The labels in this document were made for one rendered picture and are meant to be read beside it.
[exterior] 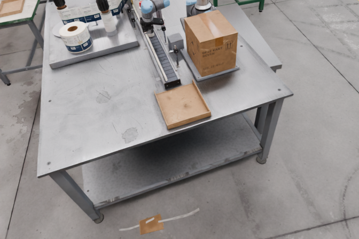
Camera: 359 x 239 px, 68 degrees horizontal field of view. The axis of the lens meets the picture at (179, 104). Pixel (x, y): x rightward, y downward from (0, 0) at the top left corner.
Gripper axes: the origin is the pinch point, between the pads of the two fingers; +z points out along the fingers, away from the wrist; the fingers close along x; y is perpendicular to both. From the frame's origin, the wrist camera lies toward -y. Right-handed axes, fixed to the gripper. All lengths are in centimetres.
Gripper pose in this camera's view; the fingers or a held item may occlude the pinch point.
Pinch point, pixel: (151, 32)
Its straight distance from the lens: 207.4
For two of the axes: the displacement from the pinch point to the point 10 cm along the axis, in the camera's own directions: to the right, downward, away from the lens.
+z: -0.7, 2.4, 9.7
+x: 3.2, 9.3, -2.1
